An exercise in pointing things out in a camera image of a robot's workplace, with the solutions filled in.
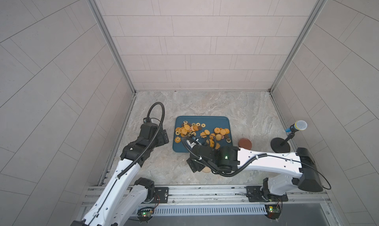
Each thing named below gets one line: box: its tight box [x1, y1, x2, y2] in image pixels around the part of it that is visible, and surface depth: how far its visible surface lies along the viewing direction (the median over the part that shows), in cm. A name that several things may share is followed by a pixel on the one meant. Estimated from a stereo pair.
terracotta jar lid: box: [237, 137, 253, 151], surface depth 91 cm
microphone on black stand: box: [270, 119, 308, 153], surface depth 86 cm
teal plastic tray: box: [172, 115, 233, 153], surface depth 95 cm
